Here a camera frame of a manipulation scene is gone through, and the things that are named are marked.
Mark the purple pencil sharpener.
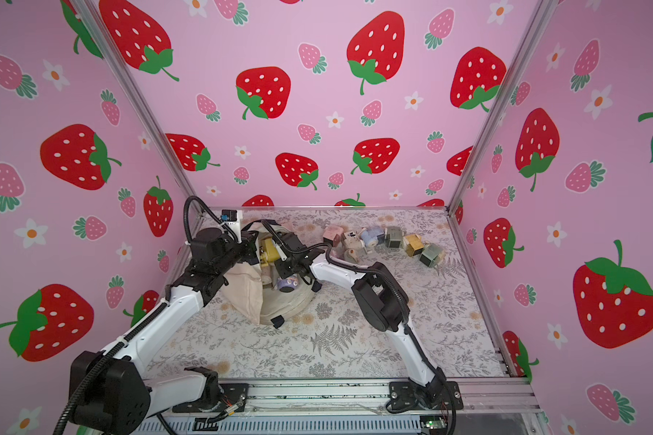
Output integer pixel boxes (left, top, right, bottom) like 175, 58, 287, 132
276, 275, 301, 294

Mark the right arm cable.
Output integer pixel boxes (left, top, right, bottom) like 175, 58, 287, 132
260, 219, 458, 431

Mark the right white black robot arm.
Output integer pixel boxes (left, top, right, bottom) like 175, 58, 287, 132
277, 243, 453, 410

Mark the cream white pencil sharpener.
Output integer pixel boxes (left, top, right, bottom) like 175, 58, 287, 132
343, 231, 365, 250

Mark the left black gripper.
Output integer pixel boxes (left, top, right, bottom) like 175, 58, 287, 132
212, 227, 257, 280

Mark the yellow pencil sharpener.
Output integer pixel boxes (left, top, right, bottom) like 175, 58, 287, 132
404, 234, 424, 257
259, 237, 281, 268

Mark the grey green pencil sharpener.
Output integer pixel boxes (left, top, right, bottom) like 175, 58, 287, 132
386, 226, 404, 248

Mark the cream canvas tote bag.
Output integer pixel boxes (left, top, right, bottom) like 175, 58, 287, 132
221, 221, 315, 328

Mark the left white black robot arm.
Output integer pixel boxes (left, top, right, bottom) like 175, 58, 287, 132
54, 228, 257, 434

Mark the pink pencil sharpener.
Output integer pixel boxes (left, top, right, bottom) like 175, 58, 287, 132
322, 225, 345, 248
343, 246, 366, 264

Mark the light blue pencil sharpener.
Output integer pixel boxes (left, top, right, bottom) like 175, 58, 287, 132
359, 227, 386, 249

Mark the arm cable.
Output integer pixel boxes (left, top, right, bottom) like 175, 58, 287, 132
51, 195, 235, 435
260, 219, 458, 431

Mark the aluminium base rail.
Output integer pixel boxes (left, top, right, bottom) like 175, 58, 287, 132
83, 377, 553, 435

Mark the mint green pencil sharpener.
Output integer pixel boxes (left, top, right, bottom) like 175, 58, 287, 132
419, 244, 445, 268

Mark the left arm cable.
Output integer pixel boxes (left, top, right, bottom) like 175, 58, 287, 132
51, 195, 235, 435

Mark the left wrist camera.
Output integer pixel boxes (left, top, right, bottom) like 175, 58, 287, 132
189, 210, 242, 263

